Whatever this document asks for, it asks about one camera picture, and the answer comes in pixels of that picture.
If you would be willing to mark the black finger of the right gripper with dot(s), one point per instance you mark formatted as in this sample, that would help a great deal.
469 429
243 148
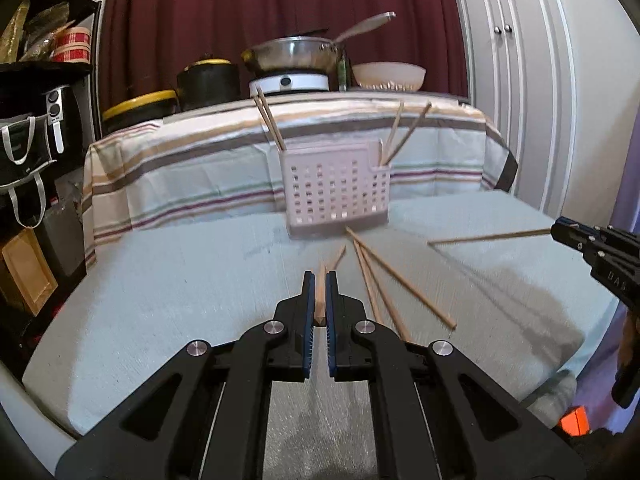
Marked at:
571 233

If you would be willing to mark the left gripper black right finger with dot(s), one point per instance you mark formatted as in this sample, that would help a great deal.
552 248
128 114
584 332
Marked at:
435 413

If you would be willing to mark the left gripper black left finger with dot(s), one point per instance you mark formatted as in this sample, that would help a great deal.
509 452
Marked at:
204 413

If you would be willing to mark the person right hand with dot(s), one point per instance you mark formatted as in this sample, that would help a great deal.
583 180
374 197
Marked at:
629 336

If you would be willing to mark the grey foam table mat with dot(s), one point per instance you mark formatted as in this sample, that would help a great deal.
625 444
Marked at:
525 309

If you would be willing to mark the white cabinet doors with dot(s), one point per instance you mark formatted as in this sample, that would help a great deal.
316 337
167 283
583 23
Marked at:
560 80

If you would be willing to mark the wooden board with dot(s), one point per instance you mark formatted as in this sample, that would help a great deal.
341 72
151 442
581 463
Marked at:
27 282

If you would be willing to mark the white patterned bowl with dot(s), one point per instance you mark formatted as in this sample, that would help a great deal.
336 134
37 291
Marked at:
391 76

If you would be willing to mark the pink perforated utensil basket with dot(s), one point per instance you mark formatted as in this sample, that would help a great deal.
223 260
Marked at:
332 186

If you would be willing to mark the striped tablecloth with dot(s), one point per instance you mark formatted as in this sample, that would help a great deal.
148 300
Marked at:
220 163

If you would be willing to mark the black yellow round container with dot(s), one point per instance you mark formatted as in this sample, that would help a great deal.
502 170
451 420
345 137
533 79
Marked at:
150 106

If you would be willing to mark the wooden chopstick short centre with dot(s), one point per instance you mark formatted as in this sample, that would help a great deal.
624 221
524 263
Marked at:
272 120

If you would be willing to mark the white portable stove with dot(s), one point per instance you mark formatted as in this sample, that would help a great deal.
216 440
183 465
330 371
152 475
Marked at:
289 82

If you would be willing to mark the steel frying pan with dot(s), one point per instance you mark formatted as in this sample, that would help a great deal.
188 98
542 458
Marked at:
306 52

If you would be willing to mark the black pot yellow lid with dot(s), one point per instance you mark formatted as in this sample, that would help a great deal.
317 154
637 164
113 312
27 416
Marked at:
208 82

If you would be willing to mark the red white tape roll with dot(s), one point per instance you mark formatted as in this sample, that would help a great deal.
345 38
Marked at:
72 45

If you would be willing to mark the dark red curtain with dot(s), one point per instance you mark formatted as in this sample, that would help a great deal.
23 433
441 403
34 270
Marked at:
144 44

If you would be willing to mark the black shelf unit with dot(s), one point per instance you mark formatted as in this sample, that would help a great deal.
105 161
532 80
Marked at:
48 120

